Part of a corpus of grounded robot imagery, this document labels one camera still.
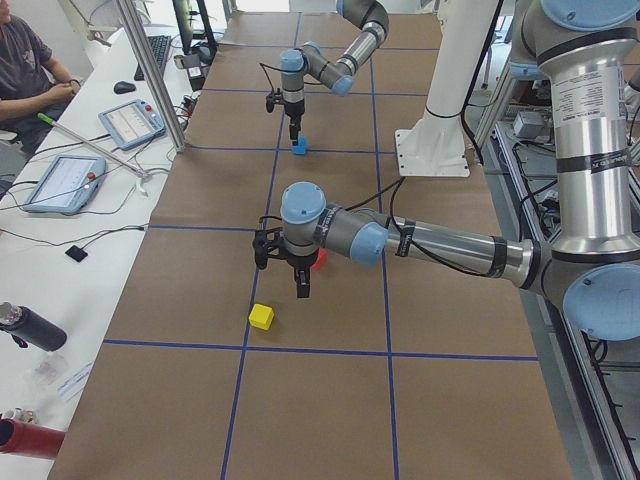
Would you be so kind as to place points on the brown paper table cover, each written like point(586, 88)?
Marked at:
point(163, 413)

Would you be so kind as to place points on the small black square pad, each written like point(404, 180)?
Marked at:
point(76, 253)

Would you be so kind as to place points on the far teach pendant tablet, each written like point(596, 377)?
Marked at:
point(132, 124)

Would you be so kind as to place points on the blue tape line lengthwise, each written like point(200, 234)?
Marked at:
point(262, 225)
point(388, 328)

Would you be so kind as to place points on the yellow block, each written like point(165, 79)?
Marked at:
point(261, 316)

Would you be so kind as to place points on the black keyboard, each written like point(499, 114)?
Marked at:
point(160, 46)

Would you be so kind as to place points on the red block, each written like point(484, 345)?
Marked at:
point(321, 260)

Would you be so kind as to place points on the blue tape line near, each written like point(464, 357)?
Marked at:
point(318, 351)

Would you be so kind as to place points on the near teach pendant tablet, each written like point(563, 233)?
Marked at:
point(68, 185)

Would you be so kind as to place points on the red bottle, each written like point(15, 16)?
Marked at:
point(30, 440)

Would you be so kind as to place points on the blue block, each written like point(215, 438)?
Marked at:
point(299, 146)

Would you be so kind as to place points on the aluminium frame post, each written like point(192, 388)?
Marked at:
point(154, 78)

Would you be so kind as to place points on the black water bottle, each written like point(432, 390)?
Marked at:
point(29, 328)

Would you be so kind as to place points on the blue tape line crosswise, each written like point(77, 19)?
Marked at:
point(289, 150)

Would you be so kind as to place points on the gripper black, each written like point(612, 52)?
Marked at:
point(295, 108)
point(298, 261)

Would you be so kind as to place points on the blue tape line right lengthwise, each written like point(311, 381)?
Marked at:
point(388, 328)

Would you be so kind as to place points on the green tipped metal rod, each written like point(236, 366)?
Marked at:
point(94, 146)

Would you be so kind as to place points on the seated person grey shirt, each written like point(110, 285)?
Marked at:
point(32, 82)

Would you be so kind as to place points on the black computer mouse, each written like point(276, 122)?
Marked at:
point(123, 87)

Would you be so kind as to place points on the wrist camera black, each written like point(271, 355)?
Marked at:
point(273, 99)
point(267, 244)

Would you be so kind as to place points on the teach pendant tablet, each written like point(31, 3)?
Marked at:
point(132, 124)
point(68, 185)

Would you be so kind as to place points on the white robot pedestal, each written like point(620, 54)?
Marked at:
point(435, 145)

